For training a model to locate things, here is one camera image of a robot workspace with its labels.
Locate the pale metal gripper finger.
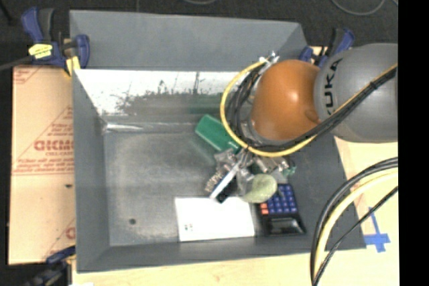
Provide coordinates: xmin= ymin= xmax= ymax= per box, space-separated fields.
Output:
xmin=204 ymin=173 xmax=225 ymax=194

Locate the dark green flat block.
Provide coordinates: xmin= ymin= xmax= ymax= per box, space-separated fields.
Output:
xmin=195 ymin=114 xmax=243 ymax=153

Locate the white flat box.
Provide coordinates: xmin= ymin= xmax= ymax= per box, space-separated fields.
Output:
xmin=174 ymin=196 xmax=257 ymax=242

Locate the pale green rounded lump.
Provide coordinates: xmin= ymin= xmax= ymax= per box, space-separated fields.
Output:
xmin=242 ymin=173 xmax=279 ymax=204

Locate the grey metal bin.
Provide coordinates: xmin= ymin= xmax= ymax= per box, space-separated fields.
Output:
xmin=68 ymin=9 xmax=367 ymax=272

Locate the black calculator with blue keys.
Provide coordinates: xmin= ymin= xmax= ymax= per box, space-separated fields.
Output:
xmin=255 ymin=183 xmax=307 ymax=237

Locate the brown cardboard board, red print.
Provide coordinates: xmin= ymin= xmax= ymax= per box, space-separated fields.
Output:
xmin=7 ymin=65 xmax=77 ymax=265

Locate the black cylinder on white bracket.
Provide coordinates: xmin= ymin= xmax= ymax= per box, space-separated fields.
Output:
xmin=208 ymin=169 xmax=241 ymax=204

